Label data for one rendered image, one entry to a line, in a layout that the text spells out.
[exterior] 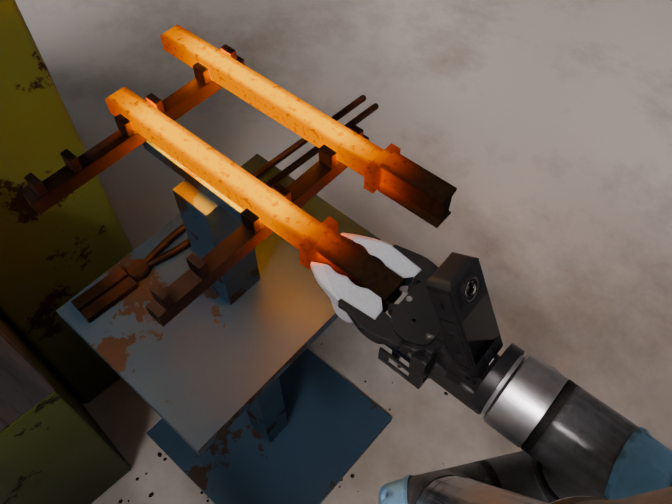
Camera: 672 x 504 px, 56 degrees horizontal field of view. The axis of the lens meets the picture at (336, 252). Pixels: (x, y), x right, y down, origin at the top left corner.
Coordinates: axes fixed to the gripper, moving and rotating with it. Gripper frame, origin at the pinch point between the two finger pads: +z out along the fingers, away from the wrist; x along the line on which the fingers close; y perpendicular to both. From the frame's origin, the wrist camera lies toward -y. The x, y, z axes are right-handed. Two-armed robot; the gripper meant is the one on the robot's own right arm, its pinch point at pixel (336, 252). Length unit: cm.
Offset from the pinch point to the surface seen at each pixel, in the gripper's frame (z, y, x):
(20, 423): 38, 47, -34
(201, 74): 29.7, -0.1, 9.2
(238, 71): 25.9, -0.9, 12.0
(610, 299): -24, 92, 83
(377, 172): 2.8, -1.1, 10.2
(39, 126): 55, 15, -4
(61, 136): 55, 19, -2
